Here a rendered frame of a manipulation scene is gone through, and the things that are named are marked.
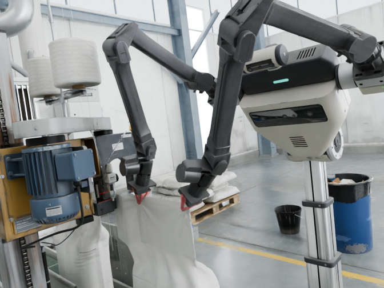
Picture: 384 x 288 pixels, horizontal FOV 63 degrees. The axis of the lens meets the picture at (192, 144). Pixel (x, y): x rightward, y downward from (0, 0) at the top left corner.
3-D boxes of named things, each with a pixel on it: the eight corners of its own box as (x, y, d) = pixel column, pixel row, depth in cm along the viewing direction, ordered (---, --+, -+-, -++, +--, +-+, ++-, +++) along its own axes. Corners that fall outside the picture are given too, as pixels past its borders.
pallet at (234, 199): (239, 202, 489) (238, 193, 488) (189, 228, 400) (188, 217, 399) (199, 198, 543) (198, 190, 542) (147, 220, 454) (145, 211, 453)
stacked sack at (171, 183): (215, 180, 441) (214, 170, 440) (182, 191, 393) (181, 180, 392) (194, 179, 470) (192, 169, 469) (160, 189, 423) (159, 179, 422)
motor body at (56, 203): (90, 215, 105) (79, 141, 103) (43, 230, 94) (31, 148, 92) (70, 210, 116) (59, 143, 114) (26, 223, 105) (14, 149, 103)
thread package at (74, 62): (111, 84, 113) (104, 36, 112) (66, 84, 101) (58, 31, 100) (88, 91, 125) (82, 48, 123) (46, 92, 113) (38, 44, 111)
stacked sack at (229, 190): (242, 194, 489) (240, 184, 487) (215, 206, 441) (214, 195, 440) (220, 192, 518) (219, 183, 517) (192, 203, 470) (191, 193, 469)
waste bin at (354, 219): (384, 239, 300) (379, 173, 295) (370, 261, 263) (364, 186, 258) (332, 231, 333) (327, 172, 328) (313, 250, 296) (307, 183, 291)
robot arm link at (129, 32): (128, 12, 99) (114, 14, 106) (110, 51, 98) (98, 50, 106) (216, 78, 128) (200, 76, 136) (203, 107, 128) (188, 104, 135)
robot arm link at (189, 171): (230, 163, 93) (218, 146, 99) (198, 159, 87) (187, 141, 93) (212, 192, 99) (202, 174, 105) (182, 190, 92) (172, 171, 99)
